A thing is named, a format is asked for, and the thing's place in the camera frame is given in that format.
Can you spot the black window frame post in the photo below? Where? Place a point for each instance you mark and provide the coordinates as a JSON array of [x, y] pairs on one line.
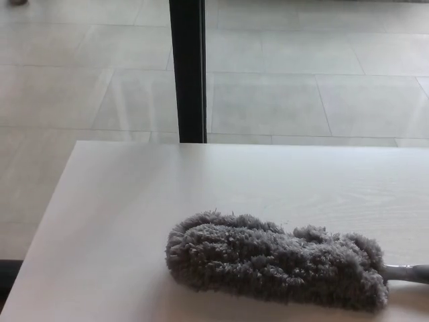
[[187, 67]]

